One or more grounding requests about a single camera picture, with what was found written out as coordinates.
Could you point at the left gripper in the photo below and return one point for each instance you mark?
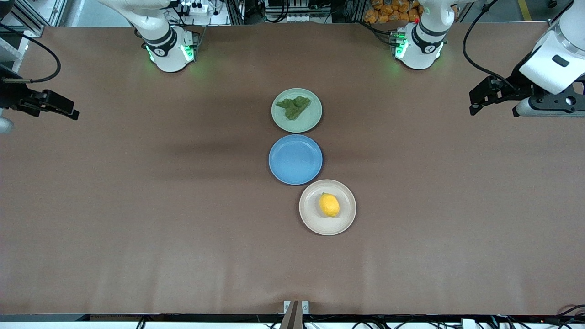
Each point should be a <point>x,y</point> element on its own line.
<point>513,87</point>

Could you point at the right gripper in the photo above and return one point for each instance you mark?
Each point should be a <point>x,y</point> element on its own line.
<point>11,96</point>

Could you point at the yellow lemon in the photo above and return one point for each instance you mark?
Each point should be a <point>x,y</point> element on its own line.
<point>329,205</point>

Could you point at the green lettuce leaf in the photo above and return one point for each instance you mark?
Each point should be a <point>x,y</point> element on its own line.
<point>295,107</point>

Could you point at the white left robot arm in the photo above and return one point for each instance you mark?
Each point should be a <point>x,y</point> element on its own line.
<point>422,43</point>

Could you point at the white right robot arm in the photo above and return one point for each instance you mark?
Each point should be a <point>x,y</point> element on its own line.
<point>167,50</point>

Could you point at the orange snack bags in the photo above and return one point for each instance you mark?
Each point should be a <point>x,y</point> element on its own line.
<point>386,11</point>

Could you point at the white power strip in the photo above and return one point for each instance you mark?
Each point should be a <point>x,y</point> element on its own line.
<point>196,7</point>

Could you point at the green plate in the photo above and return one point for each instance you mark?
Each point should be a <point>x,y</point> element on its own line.
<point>308,122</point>

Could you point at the blue plate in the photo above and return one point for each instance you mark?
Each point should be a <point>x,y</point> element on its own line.
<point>295,160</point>

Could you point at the beige plate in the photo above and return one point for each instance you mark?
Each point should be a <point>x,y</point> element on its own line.
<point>313,219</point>

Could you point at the background equipment rack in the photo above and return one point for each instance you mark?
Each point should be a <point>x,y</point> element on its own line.
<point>292,9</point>

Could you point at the aluminium frame profile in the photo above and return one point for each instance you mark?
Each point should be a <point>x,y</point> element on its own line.
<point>27,18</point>

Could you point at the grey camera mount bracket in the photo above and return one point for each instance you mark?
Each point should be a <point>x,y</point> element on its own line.
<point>296,315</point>

